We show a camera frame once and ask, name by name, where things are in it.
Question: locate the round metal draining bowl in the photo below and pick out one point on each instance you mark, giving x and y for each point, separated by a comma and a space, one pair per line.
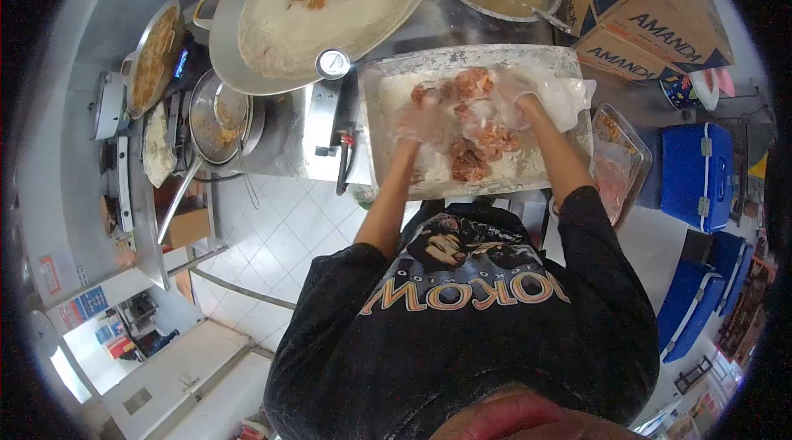
210, 124

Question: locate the metal pan of fried food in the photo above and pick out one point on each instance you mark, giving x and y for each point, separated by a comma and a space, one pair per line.
151, 59

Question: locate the large metal flour tray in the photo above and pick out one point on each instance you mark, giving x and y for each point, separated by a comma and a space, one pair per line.
396, 69

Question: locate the pile of floured chicken pieces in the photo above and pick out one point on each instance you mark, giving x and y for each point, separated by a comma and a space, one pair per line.
476, 143

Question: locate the person's left fingers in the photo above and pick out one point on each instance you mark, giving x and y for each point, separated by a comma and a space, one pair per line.
436, 107

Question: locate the person's right hand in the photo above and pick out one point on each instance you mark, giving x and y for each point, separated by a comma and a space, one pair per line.
516, 93

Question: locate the printed cardboard carton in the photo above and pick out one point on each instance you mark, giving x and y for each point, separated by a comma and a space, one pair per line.
649, 7

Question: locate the person's left hand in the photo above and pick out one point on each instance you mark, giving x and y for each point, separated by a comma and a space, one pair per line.
422, 121

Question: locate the white bowl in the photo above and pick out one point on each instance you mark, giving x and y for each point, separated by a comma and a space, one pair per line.
707, 87

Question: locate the clear tray of raw chicken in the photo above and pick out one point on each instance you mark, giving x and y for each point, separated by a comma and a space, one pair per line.
619, 161

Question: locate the person's body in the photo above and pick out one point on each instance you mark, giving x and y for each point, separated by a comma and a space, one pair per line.
470, 341

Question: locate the large wok with oil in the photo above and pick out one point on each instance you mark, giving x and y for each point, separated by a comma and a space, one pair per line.
328, 1

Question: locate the white round appliance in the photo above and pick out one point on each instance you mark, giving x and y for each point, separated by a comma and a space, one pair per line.
110, 105

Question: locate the small brown cardboard box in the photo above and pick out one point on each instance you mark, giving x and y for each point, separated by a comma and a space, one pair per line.
187, 226

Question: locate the blue cooler box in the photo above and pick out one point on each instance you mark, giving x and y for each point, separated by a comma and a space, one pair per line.
730, 267
687, 310
696, 174

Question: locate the round dial thermometer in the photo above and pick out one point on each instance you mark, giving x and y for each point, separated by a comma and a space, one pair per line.
333, 63

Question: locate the colourful patterned cup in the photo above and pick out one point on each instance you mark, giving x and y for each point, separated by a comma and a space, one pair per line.
679, 92

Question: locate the metal ladle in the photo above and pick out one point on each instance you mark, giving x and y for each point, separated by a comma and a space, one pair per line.
547, 16

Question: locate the person's right fingers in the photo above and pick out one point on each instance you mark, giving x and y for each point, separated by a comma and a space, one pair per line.
504, 97

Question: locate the stainless steel cooking counter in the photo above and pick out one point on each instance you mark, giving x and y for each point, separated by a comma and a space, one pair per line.
93, 25

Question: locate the crumpled white plastic bag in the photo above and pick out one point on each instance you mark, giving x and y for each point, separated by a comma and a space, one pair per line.
158, 146

